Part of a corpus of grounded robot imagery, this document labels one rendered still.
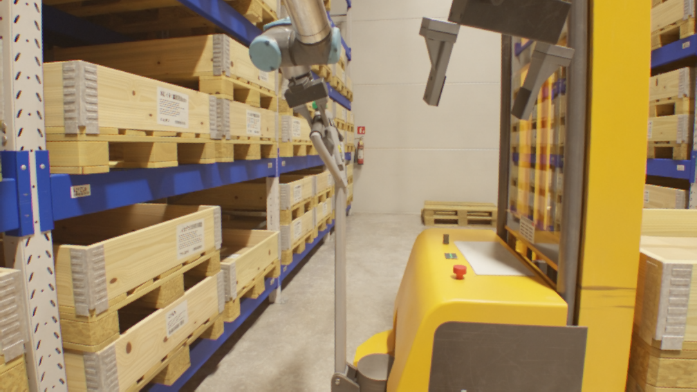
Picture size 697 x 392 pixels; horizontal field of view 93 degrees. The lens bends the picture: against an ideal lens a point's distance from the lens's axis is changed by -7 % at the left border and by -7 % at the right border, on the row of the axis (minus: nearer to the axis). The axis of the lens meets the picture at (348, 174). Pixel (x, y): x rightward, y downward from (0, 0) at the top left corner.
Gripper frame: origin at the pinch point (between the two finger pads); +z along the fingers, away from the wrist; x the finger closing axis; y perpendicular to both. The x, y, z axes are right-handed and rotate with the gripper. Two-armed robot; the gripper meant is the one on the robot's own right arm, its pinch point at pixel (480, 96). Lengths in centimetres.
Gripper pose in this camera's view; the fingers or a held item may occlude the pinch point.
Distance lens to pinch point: 51.3
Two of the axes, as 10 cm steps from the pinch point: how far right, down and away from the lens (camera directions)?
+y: 1.0, 4.7, -8.8
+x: 9.8, 1.0, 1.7
